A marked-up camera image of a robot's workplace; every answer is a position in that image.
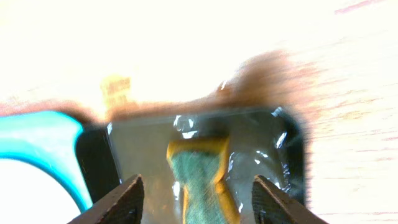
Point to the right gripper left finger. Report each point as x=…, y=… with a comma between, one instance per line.
x=122, y=205

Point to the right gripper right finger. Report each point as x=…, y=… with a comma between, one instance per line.
x=271, y=205

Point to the yellow green scrub sponge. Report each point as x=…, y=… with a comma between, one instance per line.
x=199, y=166

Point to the white plate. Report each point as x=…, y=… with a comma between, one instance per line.
x=29, y=195

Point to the black rectangular water tray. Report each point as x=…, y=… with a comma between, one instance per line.
x=261, y=142

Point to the teal plastic tray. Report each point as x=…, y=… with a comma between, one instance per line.
x=47, y=140

